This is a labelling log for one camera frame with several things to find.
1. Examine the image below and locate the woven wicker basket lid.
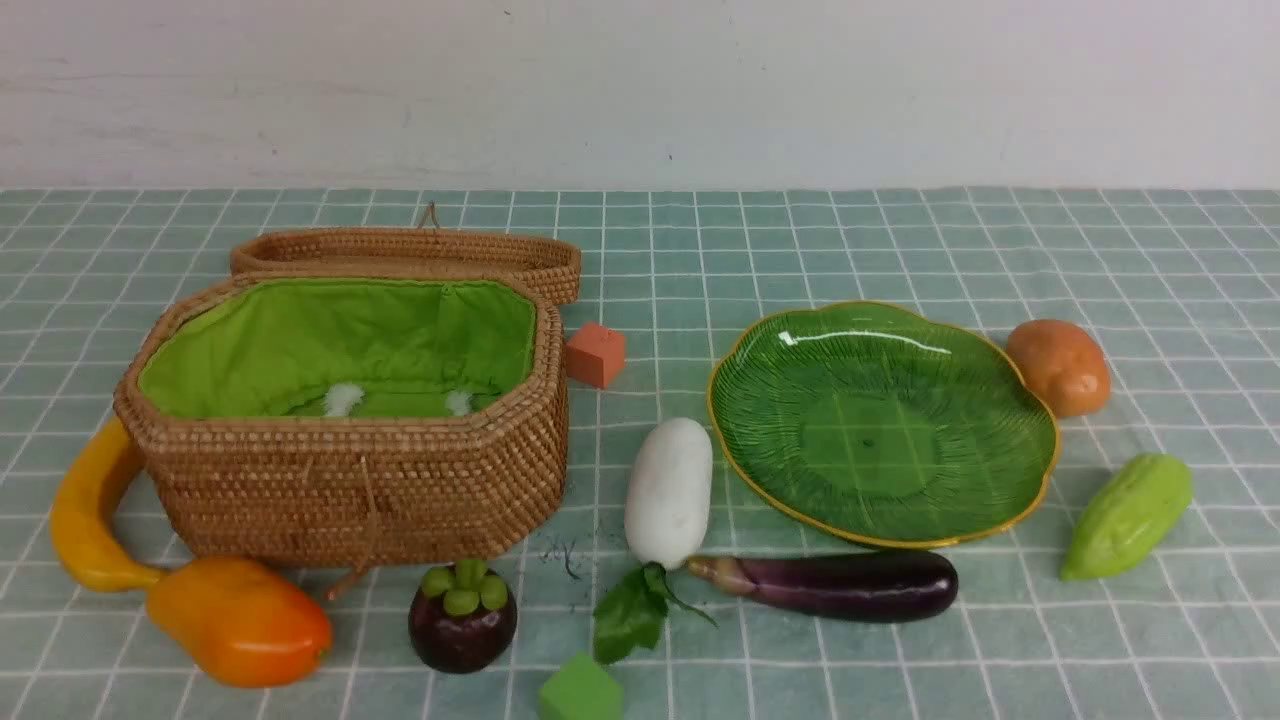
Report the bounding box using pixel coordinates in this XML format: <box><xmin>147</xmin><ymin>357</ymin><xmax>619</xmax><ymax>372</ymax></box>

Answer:
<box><xmin>229</xmin><ymin>225</ymin><xmax>582</xmax><ymax>305</ymax></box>

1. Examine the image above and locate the orange mango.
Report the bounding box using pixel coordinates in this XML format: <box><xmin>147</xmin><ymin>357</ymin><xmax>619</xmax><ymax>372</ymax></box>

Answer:
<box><xmin>145</xmin><ymin>556</ymin><xmax>334</xmax><ymax>689</ymax></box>

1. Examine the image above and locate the brown potato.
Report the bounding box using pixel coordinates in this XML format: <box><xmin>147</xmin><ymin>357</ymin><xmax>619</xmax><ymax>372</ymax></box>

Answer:
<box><xmin>1005</xmin><ymin>318</ymin><xmax>1111</xmax><ymax>418</ymax></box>

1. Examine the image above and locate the white radish with leaves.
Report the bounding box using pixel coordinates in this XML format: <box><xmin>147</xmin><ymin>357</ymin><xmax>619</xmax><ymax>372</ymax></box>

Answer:
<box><xmin>591</xmin><ymin>416</ymin><xmax>714</xmax><ymax>666</ymax></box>

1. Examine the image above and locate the orange foam cube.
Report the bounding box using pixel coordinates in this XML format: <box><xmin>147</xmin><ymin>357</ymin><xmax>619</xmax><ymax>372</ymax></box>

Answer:
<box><xmin>564</xmin><ymin>322</ymin><xmax>626</xmax><ymax>389</ymax></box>

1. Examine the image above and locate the green leaf-shaped glass plate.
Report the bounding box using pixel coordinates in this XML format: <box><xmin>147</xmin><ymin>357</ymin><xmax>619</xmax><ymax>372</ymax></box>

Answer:
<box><xmin>705</xmin><ymin>301</ymin><xmax>1062</xmax><ymax>550</ymax></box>

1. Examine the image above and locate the green foam cube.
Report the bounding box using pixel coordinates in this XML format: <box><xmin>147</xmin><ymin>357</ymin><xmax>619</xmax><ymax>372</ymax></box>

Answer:
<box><xmin>538</xmin><ymin>653</ymin><xmax>625</xmax><ymax>720</ymax></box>

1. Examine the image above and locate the light green bitter gourd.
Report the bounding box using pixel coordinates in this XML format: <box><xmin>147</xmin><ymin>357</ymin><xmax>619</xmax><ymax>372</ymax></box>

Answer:
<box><xmin>1059</xmin><ymin>454</ymin><xmax>1194</xmax><ymax>582</ymax></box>

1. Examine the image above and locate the dark purple mangosteen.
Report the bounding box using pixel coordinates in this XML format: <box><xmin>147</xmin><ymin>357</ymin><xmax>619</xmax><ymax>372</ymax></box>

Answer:
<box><xmin>408</xmin><ymin>557</ymin><xmax>518</xmax><ymax>674</ymax></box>

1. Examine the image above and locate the woven wicker basket green lining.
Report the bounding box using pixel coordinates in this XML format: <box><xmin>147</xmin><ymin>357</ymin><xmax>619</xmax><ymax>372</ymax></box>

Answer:
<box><xmin>113</xmin><ymin>266</ymin><xmax>571</xmax><ymax>571</ymax></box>

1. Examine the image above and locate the purple eggplant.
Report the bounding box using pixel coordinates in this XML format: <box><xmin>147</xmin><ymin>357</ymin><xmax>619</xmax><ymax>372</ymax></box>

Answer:
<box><xmin>686</xmin><ymin>550</ymin><xmax>960</xmax><ymax>624</ymax></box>

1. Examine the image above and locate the yellow banana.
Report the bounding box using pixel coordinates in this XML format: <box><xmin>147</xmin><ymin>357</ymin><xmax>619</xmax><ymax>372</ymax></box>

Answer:
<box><xmin>49</xmin><ymin>416</ymin><xmax>165</xmax><ymax>593</ymax></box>

